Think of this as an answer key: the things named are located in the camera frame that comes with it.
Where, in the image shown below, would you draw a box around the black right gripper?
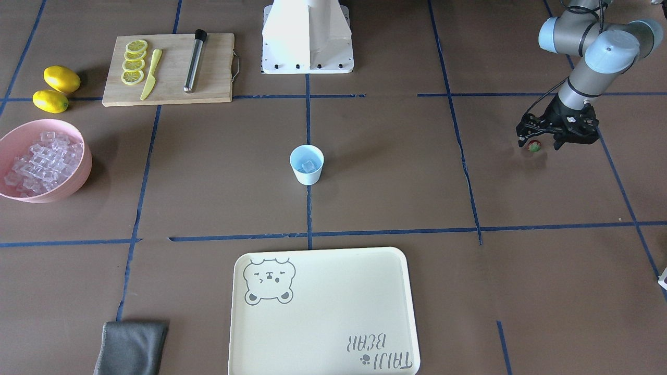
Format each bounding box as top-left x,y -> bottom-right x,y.
543,96 -> 600,151

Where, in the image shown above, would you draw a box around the red strawberry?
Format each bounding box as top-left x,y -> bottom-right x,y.
527,140 -> 542,153

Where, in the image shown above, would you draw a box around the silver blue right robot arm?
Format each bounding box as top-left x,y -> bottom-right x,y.
537,1 -> 665,149

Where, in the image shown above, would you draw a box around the light blue plastic cup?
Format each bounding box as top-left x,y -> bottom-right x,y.
290,145 -> 325,186

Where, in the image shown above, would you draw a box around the pink bowl of ice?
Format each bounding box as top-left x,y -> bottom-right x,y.
1,119 -> 92,203

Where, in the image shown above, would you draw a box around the cream bear serving tray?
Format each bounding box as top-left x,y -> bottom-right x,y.
227,247 -> 420,374

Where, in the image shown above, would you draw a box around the yellow plastic knife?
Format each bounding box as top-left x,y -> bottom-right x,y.
140,49 -> 163,101

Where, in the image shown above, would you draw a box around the wooden cutting board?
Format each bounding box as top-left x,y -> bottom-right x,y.
102,33 -> 235,107

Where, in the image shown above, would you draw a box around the lemon slices row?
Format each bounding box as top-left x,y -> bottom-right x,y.
121,40 -> 149,85

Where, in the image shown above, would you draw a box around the grey folded cloth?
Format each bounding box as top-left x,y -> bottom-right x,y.
94,321 -> 168,374

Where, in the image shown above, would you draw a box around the yellow lemon far one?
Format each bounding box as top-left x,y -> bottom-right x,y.
43,66 -> 81,95

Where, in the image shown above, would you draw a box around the yellow lemon near board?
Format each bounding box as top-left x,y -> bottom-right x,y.
32,90 -> 69,114

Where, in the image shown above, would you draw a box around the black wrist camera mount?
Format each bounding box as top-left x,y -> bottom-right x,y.
515,113 -> 555,147

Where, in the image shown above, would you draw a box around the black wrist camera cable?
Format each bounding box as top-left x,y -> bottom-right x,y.
524,0 -> 608,118

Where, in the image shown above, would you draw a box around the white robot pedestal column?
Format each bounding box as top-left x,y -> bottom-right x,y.
261,1 -> 355,74

